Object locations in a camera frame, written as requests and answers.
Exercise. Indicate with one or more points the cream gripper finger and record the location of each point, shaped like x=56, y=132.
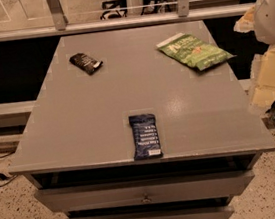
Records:
x=246, y=22
x=262, y=88

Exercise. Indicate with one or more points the blue rxbar blueberry wrapper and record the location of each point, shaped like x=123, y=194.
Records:
x=145, y=136

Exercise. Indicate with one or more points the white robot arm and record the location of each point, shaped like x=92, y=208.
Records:
x=261, y=19

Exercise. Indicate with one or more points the green chip bag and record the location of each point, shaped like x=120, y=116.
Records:
x=194, y=53

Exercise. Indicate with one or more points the black office chair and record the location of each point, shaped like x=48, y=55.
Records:
x=113, y=9

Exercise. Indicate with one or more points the black snack bar wrapper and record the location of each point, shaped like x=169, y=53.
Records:
x=86, y=63

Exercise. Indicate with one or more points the grey drawer cabinet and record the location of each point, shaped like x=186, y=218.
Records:
x=122, y=131

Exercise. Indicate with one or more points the upper grey drawer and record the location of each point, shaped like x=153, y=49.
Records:
x=145, y=192

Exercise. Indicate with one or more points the metal railing frame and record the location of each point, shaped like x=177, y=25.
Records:
x=21, y=19

